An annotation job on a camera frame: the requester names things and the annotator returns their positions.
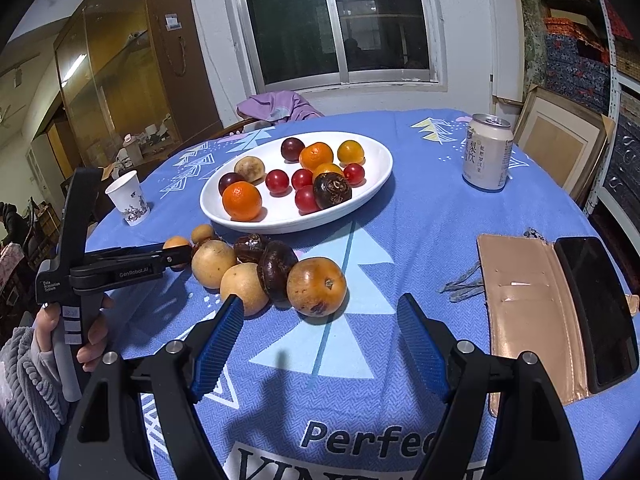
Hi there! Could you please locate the stack of dark embossed boxes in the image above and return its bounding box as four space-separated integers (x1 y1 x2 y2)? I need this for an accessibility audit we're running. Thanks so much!
600 120 640 221

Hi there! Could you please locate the white oval plate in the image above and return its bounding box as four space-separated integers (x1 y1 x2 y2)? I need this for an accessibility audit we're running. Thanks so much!
199 131 394 235

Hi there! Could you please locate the stack of red blue boxes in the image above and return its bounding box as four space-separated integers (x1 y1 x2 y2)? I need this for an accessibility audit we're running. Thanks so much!
542 15 618 116

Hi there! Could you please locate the yellow orange plum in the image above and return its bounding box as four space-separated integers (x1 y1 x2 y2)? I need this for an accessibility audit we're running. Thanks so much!
337 140 365 166

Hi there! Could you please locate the hanging cord loop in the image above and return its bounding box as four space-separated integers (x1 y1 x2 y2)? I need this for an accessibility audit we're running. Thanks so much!
162 30 193 78

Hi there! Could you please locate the wooden glass cabinet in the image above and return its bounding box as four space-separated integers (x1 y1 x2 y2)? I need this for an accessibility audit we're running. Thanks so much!
54 0 223 171

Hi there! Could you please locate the orange brown spotted pear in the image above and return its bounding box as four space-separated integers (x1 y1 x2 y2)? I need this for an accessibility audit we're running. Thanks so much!
286 257 348 318

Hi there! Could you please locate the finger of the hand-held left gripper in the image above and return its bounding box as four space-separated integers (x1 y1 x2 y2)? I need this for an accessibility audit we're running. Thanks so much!
151 245 194 275

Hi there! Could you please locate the rose gold wallet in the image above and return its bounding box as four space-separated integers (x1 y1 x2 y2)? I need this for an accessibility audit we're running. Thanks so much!
476 233 640 418

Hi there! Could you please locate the person's left forearm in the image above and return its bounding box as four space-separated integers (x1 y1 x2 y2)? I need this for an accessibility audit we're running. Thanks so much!
0 326 68 468

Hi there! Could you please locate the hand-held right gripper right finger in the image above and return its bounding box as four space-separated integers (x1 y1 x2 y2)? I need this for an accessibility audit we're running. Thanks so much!
396 293 585 480

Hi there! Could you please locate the sliding glass window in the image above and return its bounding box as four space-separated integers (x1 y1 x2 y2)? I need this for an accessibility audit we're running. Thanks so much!
220 0 447 93

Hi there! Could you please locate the large orange mandarin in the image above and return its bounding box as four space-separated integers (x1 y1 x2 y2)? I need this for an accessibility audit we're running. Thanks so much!
222 181 263 222

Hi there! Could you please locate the white drink can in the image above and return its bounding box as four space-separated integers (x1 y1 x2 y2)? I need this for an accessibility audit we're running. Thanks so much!
461 113 514 192

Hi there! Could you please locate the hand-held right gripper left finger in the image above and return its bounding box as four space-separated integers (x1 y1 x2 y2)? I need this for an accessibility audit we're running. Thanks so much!
56 294 246 480

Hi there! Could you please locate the wooden picture frame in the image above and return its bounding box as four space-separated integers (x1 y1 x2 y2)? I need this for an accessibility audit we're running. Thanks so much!
512 85 621 206

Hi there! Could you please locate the black smartphone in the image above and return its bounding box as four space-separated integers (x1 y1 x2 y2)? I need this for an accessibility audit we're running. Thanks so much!
554 236 640 395

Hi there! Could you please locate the green patterned panel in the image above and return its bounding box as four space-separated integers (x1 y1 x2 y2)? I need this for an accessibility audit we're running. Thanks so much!
517 0 551 93

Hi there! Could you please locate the person's left hand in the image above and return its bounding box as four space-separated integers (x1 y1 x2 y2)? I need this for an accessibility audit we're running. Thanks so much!
31 294 114 374

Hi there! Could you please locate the purple garment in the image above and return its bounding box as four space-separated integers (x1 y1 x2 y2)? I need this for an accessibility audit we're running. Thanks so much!
236 91 326 123

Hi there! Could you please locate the dark brown water chestnut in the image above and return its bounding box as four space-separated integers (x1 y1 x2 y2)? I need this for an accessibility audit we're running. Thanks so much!
313 172 353 209
256 241 300 309
233 233 271 265

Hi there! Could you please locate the wooden chair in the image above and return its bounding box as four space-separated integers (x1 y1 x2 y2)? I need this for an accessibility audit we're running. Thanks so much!
215 115 261 142

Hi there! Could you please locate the blue printed tablecloth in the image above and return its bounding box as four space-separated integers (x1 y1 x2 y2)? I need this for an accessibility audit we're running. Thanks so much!
82 109 638 480

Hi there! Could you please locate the white printed paper cup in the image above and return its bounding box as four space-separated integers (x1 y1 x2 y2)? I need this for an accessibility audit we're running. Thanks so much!
104 170 151 227

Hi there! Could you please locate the grey tassel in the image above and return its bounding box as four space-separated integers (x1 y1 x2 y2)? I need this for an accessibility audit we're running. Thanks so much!
440 262 483 303

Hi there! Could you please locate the white metal shelf rack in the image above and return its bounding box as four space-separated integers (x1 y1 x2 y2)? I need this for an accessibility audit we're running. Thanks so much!
590 0 640 221

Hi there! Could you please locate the dark purple plum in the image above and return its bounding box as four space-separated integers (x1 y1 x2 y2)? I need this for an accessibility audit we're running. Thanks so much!
218 172 246 197
280 137 306 163

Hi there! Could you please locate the large tan potato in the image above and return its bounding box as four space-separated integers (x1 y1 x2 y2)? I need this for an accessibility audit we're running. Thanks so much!
220 262 271 318

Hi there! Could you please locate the white board panel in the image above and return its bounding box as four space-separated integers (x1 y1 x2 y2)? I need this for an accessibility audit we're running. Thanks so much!
486 0 526 106

